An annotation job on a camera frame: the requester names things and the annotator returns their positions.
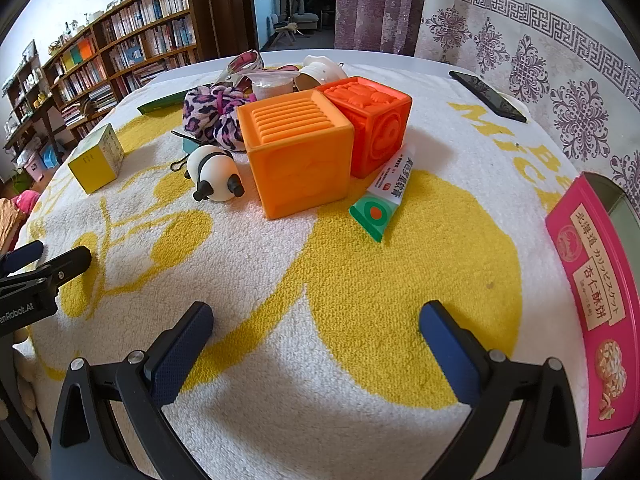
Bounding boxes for purple patterned curtain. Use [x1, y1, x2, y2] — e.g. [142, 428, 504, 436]
[334, 0, 431, 59]

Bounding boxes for large wooden bookshelf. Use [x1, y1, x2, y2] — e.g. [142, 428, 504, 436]
[42, 0, 217, 133]

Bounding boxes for black white panda toy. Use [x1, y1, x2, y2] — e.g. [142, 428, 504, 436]
[183, 145, 246, 204]

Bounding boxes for silver metal hand tool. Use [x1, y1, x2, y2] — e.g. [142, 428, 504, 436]
[214, 62, 253, 87]

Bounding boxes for white green ointment tube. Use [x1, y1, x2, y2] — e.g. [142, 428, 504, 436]
[348, 142, 417, 244]

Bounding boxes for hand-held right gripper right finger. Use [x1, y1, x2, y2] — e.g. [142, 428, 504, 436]
[419, 300, 583, 480]

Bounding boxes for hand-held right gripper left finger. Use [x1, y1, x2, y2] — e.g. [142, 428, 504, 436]
[50, 301, 216, 480]

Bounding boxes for pink tin container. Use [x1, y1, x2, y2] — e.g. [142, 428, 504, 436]
[545, 171, 640, 469]

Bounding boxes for small dark wooden shelf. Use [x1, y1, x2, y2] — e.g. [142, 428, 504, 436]
[0, 40, 67, 161]

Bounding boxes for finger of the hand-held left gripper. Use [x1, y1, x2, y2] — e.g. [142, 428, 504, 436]
[0, 245, 93, 295]
[0, 240, 45, 275]

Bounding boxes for plastic storage baskets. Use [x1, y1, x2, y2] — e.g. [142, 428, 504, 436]
[16, 144, 57, 182]

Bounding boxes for orange pink cloth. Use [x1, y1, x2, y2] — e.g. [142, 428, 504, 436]
[0, 189, 37, 253]

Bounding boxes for red-orange embossed toy cube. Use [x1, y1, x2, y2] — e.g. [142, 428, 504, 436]
[313, 76, 413, 179]

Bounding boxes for small wooden stool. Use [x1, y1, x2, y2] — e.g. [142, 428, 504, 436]
[272, 22, 312, 49]

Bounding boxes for white patterned curtain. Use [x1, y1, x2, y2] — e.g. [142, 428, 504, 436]
[415, 0, 640, 202]

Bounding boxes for teal binder clip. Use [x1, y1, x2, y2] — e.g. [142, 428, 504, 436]
[170, 130, 200, 155]

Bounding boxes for orange ribbed toy cube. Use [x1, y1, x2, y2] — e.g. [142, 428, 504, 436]
[236, 91, 355, 221]

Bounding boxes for yellow-green cardboard box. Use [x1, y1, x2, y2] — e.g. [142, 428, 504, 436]
[67, 123, 125, 196]

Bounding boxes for white yellow printed towel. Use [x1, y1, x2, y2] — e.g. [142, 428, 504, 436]
[12, 60, 592, 480]

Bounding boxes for clear plastic cup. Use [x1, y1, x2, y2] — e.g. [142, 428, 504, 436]
[247, 71, 301, 102]

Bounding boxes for purple leopard print scrunchie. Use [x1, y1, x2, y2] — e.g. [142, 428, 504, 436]
[182, 84, 251, 152]

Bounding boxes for black smartphone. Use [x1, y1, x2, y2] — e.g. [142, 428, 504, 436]
[448, 70, 528, 124]

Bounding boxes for dark green cosmetic tube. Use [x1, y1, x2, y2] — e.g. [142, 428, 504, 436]
[137, 94, 189, 115]

